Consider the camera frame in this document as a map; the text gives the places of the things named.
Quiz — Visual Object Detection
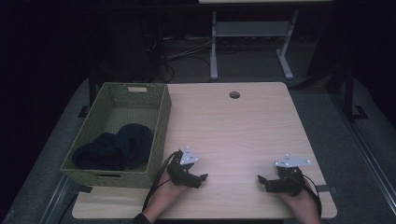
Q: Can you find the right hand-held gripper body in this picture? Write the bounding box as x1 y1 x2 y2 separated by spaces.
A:
274 153 312 197

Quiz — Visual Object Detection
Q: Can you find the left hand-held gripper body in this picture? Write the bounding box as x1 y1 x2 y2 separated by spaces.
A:
166 146 200 188

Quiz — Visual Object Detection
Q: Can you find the green woven basket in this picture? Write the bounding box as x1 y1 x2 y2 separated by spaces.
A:
60 81 173 189

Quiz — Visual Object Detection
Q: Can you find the dark knit hat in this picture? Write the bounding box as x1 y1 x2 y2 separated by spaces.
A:
72 122 154 172

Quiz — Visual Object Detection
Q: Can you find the person's right hand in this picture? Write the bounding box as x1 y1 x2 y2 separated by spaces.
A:
276 180 322 224

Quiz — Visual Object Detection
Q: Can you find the person's left hand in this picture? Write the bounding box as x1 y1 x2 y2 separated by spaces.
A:
143 170 189 222

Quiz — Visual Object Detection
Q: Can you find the black metal stand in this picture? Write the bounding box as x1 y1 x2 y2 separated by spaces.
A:
78 73 98 119
326 62 370 122

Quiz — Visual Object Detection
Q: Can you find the white metal stand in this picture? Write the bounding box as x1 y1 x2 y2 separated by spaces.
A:
208 8 300 81

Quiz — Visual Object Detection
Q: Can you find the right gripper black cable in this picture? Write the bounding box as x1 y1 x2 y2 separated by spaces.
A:
301 174 323 218

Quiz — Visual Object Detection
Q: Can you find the metal floor rail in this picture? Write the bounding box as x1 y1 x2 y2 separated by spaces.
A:
331 92 396 216
38 174 78 224

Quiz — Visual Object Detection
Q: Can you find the bundle of floor cables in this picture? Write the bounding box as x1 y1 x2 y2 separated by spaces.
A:
144 34 213 83

